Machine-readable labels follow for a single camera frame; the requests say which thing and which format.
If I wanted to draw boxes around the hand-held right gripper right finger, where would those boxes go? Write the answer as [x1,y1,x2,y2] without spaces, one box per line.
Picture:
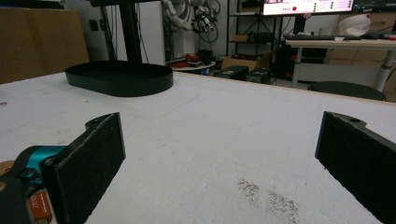
[315,110,396,224]

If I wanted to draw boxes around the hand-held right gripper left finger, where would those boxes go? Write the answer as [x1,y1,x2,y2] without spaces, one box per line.
[40,112,127,224]

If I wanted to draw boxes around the black oval tray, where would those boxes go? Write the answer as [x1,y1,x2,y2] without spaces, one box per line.
[64,60,175,98]

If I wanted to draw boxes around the white desk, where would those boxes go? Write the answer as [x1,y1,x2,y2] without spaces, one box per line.
[285,37,396,93]

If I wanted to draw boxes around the black keyboard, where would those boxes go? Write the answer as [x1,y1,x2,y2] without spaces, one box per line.
[283,34,362,41]

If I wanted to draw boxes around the black equipment box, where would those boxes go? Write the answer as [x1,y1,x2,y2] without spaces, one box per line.
[246,67,275,85]
[214,64,249,81]

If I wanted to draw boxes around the white plush toy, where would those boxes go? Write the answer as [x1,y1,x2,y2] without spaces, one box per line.
[337,13,372,37]

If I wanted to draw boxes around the brown cardboard panel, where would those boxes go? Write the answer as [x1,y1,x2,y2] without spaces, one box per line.
[0,7,91,85]

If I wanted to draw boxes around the open cardboard box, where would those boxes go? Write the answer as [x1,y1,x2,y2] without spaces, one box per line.
[220,50,275,72]

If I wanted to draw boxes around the round white side table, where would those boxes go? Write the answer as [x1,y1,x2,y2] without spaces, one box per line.
[169,59,217,73]

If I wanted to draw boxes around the computer monitor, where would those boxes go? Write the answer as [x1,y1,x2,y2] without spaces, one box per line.
[262,0,355,17]

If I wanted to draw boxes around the black metal shelf rack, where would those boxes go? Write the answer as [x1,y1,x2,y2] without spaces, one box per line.
[226,0,284,59]

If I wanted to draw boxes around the black stand post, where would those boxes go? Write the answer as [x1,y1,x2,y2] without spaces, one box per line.
[90,0,163,65]

